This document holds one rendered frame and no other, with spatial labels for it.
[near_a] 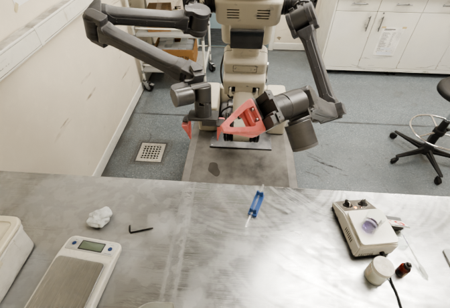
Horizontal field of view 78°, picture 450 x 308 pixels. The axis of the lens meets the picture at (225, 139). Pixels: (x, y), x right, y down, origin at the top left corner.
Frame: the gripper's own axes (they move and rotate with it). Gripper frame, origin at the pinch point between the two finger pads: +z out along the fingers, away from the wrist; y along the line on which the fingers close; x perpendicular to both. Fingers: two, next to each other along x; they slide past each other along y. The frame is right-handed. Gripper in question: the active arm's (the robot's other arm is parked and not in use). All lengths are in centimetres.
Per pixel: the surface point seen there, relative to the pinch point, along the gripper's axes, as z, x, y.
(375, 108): -236, -13, 119
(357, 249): -40, -47, 24
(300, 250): -29, -42, 37
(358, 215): -48, -39, 25
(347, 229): -44, -42, 28
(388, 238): -49, -47, 19
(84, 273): 31, -18, 58
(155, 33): -79, 130, 174
